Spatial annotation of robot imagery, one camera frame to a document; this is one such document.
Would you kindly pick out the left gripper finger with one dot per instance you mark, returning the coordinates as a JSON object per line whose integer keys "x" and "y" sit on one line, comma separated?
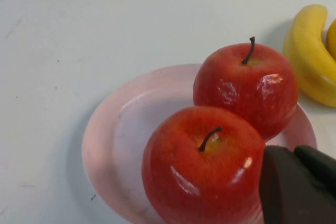
{"x": 294, "y": 190}

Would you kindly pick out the yellow banana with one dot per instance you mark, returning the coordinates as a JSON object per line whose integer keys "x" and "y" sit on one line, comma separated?
{"x": 307, "y": 58}
{"x": 333, "y": 37}

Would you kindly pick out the pink round plate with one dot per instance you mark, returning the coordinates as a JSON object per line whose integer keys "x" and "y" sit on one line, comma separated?
{"x": 126, "y": 134}

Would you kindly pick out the red apple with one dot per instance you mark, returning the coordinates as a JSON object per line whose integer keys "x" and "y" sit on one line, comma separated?
{"x": 236, "y": 90}
{"x": 183, "y": 182}

